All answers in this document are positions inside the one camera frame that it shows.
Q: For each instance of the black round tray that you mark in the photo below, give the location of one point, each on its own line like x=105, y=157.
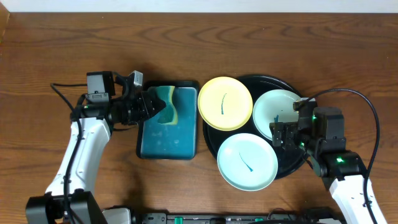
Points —
x=288, y=160

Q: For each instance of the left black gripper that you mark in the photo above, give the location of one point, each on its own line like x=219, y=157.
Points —
x=142, y=105

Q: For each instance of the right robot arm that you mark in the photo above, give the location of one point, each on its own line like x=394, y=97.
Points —
x=320, y=133

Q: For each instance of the pale green plate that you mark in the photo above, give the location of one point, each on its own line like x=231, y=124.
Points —
x=274, y=105

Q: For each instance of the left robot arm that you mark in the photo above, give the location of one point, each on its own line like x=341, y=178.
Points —
x=70, y=196

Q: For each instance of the light blue plate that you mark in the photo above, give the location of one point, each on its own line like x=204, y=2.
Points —
x=247, y=162

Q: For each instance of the green yellow sponge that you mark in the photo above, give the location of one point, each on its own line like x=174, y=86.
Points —
x=168, y=115

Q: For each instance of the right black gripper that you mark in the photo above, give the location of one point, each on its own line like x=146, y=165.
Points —
x=290, y=129

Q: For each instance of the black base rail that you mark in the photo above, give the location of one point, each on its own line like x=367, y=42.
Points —
x=277, y=215

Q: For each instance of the yellow plate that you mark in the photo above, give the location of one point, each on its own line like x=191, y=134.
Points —
x=225, y=103

